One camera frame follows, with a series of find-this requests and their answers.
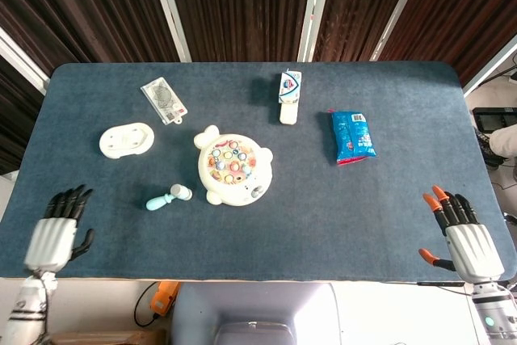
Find right silver orange-tipped robot hand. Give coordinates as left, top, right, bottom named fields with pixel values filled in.
left=418, top=184, right=506, bottom=284

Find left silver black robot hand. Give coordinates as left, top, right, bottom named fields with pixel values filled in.
left=23, top=183, right=95, bottom=276

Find small teal toy rod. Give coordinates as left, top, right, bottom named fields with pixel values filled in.
left=145, top=183, right=193, bottom=212

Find cream fishing game toy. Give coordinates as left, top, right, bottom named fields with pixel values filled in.
left=193, top=124, right=274, bottom=208

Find person in white clothing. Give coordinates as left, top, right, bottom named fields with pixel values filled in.
left=480, top=124, right=517, bottom=166

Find brown cardboard box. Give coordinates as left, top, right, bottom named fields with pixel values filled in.
left=50, top=329, right=167, bottom=345

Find cream oval plastic base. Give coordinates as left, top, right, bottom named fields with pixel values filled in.
left=99, top=122, right=155, bottom=160

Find orange handheld device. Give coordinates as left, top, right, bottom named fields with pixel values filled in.
left=150, top=280, right=182, bottom=318

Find black equipment case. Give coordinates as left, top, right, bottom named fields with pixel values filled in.
left=472, top=107, right=517, bottom=133

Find blue snack bag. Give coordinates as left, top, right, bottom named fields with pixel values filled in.
left=327, top=109, right=378, bottom=166

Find clear packaged metal strainer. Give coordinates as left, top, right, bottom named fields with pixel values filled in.
left=140, top=76, right=187, bottom=126

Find dark blue table mat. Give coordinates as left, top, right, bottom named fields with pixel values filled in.
left=0, top=61, right=517, bottom=283

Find grey robot torso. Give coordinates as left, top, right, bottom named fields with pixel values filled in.
left=170, top=281, right=343, bottom=345

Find black cable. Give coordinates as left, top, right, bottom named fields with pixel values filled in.
left=133, top=281, right=162, bottom=328

